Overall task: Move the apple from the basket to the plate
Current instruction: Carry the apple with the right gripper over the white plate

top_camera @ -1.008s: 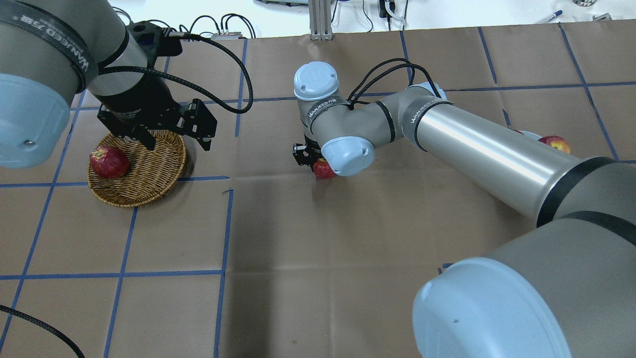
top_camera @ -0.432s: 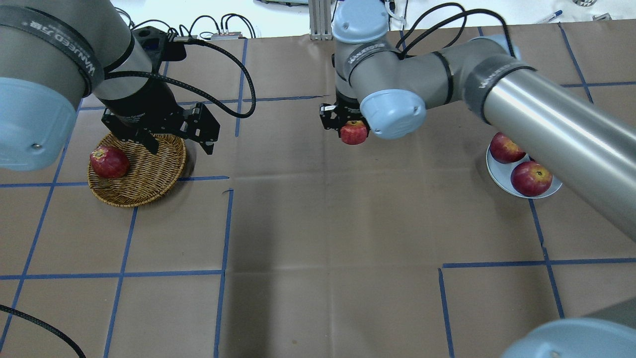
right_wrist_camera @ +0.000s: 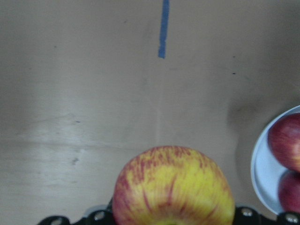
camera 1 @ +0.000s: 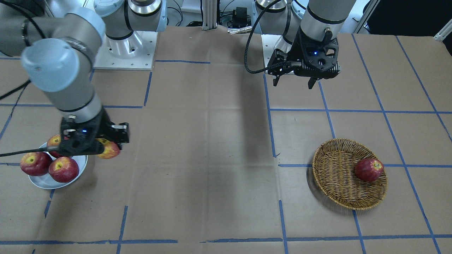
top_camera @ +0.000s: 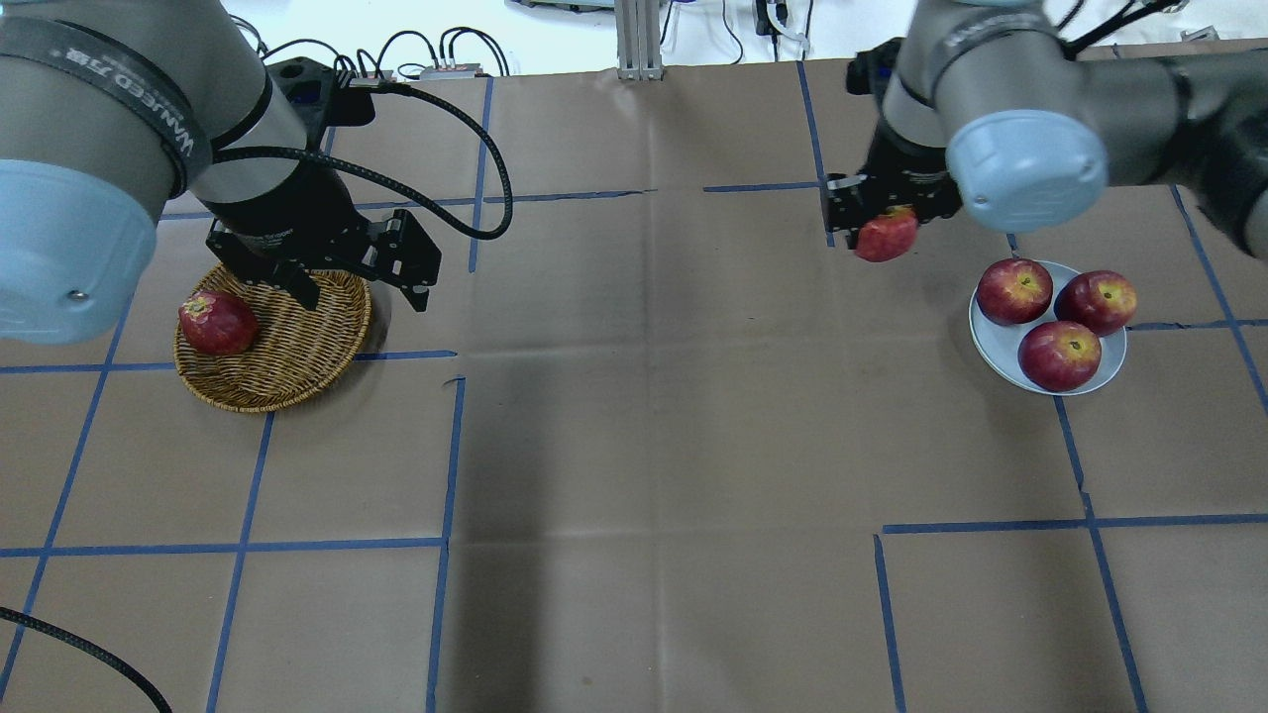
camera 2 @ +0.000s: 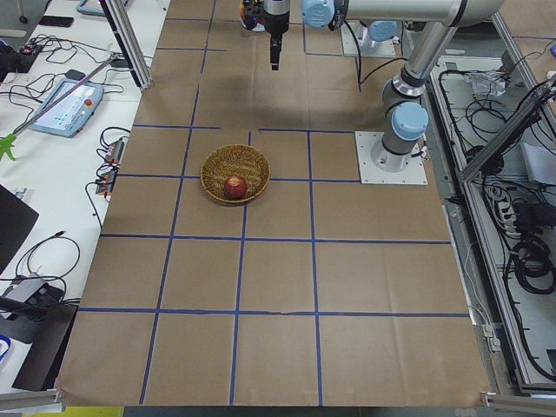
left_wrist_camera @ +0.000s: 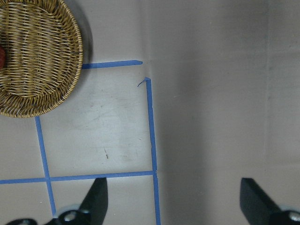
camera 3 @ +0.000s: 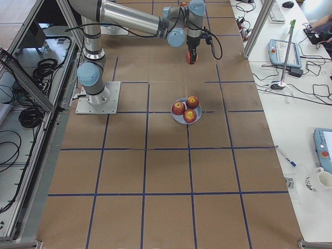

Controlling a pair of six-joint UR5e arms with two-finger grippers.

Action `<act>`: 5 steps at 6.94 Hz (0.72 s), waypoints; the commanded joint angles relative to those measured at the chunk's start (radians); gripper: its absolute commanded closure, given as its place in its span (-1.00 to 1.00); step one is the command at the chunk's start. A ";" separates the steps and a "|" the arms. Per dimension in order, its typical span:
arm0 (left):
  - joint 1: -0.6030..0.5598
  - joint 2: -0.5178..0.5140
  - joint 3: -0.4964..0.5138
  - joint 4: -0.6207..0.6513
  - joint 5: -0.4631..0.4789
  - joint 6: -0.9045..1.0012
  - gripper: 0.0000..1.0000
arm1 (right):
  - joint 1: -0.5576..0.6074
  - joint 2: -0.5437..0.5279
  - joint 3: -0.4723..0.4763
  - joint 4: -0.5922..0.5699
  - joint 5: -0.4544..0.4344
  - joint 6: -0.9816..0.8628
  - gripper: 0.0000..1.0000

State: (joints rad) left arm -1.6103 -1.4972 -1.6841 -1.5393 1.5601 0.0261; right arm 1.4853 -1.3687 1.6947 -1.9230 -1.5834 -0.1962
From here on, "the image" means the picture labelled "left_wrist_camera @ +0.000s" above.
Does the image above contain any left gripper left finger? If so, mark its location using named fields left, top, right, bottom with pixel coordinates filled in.
left=7, top=177, right=109, bottom=225

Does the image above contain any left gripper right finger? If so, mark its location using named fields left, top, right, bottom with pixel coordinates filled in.
left=240, top=178, right=300, bottom=225

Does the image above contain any woven wicker basket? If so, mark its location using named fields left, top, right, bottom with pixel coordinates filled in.
left=0, top=0, right=83, bottom=118

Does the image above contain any dark red apple in basket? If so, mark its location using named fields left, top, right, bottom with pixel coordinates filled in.
left=0, top=46, right=6, bottom=69

